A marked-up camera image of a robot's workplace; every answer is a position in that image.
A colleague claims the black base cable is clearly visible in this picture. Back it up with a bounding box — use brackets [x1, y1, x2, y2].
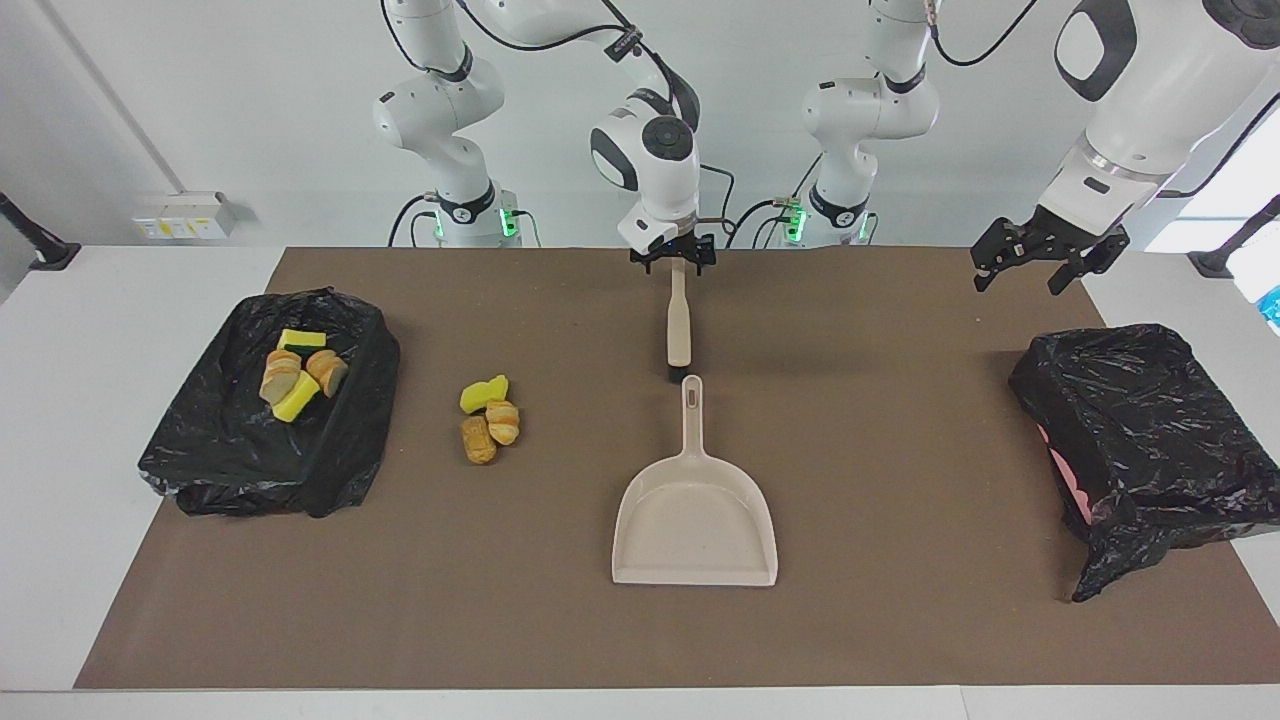
[388, 192, 441, 248]
[725, 197, 801, 248]

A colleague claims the beige plastic dustpan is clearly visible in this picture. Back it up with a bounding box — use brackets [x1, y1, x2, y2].
[611, 375, 779, 588]

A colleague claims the black camera stand clamp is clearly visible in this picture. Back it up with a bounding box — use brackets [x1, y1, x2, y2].
[1188, 195, 1280, 280]
[0, 190, 81, 272]

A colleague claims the notched yellow green sponge piece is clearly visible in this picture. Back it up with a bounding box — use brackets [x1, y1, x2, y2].
[272, 372, 321, 423]

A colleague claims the black plastic trash bag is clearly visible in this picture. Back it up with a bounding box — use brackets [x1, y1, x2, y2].
[138, 287, 402, 519]
[1008, 322, 1280, 604]

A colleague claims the brown paper table mat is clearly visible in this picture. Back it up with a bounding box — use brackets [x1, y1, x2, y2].
[75, 247, 1280, 691]

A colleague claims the striped bread loaf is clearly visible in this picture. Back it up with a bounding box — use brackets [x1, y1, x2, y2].
[259, 350, 303, 406]

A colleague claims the white wall outlet box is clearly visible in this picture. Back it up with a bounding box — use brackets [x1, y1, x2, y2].
[133, 192, 237, 241]

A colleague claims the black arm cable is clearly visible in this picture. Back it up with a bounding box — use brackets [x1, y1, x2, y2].
[922, 0, 1280, 201]
[380, 0, 738, 236]

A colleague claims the pink bin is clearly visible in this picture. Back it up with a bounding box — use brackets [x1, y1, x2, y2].
[1040, 425, 1096, 526]

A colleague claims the brown bread roll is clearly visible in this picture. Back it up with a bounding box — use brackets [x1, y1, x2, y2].
[460, 416, 498, 466]

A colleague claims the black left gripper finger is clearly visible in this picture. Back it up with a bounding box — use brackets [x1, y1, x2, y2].
[1047, 232, 1131, 296]
[970, 215, 1023, 294]

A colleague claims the beige hand brush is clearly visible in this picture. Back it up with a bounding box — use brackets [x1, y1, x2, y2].
[666, 262, 693, 386]

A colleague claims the large striped croissant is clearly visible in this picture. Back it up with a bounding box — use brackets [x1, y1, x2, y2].
[305, 350, 350, 399]

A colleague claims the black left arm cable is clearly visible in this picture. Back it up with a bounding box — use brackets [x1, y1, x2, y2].
[922, 0, 1280, 201]

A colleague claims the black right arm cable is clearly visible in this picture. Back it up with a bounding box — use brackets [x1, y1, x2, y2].
[380, 0, 738, 236]

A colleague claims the plain yellow sponge piece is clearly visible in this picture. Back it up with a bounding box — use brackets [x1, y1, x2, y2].
[459, 375, 510, 415]

